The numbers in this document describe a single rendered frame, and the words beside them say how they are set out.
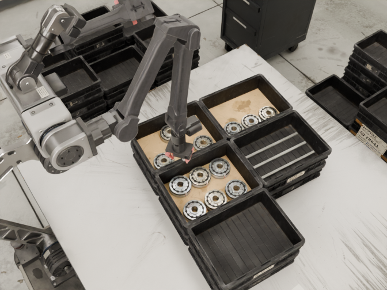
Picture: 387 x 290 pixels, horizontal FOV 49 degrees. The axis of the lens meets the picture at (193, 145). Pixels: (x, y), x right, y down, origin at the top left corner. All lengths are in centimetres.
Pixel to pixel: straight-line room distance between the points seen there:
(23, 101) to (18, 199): 172
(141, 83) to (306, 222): 113
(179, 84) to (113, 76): 171
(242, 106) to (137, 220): 82
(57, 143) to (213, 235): 84
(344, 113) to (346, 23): 144
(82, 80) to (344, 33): 250
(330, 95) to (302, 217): 137
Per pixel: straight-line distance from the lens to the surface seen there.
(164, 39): 132
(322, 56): 400
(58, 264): 237
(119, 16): 163
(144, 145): 213
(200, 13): 429
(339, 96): 329
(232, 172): 204
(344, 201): 223
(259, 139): 217
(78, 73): 304
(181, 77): 145
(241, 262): 184
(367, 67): 323
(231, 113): 226
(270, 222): 194
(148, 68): 135
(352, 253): 212
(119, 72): 316
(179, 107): 152
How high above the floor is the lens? 254
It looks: 54 degrees down
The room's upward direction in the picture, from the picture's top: 1 degrees clockwise
